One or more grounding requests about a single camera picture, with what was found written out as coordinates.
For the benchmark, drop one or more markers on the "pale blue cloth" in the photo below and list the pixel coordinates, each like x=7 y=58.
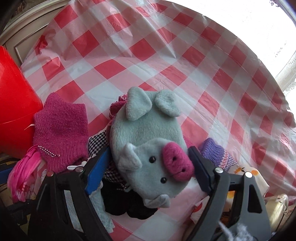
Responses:
x=101 y=208

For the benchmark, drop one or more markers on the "magenta knit cloth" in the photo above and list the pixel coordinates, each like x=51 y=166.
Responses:
x=60 y=129

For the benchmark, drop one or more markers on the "black white houndstooth cloth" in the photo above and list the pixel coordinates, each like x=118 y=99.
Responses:
x=97 y=142

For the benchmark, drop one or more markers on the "red white checkered tablecloth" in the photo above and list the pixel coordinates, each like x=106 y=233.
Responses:
x=161 y=58

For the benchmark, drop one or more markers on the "pink white knit cloth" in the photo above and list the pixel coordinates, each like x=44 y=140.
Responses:
x=115 y=109

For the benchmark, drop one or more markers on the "glass jar with metal lid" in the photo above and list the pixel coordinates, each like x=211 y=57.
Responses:
x=276 y=208

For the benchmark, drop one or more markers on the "white cloth with orange prints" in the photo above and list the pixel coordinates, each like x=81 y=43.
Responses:
x=240 y=171

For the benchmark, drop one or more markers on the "grey pig plush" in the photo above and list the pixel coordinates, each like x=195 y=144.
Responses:
x=148 y=134

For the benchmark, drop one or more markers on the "white ornate dresser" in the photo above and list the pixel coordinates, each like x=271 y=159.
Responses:
x=25 y=32

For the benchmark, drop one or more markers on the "sheer lace curtain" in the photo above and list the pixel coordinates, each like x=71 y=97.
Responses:
x=289 y=81

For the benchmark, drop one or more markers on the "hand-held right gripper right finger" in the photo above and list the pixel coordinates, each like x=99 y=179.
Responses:
x=201 y=169

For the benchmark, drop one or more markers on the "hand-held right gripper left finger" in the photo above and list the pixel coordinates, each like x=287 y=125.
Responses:
x=97 y=171

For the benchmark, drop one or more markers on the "red thermos jug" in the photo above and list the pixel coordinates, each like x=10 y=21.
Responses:
x=16 y=104

